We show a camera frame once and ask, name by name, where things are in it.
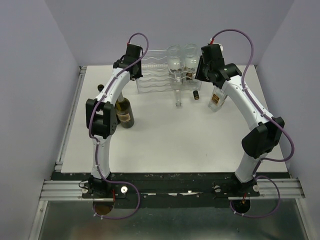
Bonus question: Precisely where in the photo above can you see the round clear bottle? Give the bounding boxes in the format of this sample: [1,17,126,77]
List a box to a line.
[183,43,200,74]
[166,44,183,82]

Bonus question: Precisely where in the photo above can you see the clear square bottle brown label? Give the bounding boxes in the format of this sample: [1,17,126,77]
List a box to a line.
[185,71,197,85]

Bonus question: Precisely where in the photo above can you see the clear tall bottle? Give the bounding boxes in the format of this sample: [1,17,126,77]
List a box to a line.
[170,70,183,108]

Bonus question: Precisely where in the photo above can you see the dark wine bottle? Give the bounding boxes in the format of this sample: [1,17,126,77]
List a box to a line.
[115,93,135,129]

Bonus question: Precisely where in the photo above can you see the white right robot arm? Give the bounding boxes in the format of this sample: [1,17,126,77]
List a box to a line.
[195,43,285,196]

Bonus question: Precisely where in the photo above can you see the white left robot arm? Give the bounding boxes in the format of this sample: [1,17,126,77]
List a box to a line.
[85,43,144,198]

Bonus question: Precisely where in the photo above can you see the small black bottle cap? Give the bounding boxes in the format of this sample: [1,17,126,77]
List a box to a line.
[192,90,200,101]

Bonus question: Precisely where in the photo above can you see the clear flask bottle black cap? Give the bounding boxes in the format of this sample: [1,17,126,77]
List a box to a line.
[208,86,228,112]

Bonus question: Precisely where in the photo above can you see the green wine bottle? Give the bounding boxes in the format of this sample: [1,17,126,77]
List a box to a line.
[97,84,105,92]

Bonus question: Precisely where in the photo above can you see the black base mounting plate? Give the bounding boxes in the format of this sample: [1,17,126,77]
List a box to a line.
[82,172,260,209]

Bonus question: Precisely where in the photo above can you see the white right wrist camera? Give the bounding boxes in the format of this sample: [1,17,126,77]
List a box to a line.
[213,43,224,52]

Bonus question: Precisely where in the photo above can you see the white wire wine rack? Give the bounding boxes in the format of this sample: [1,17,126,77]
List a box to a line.
[136,50,202,94]

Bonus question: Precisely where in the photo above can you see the aluminium rail frame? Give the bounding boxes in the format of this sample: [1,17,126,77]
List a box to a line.
[27,65,306,240]

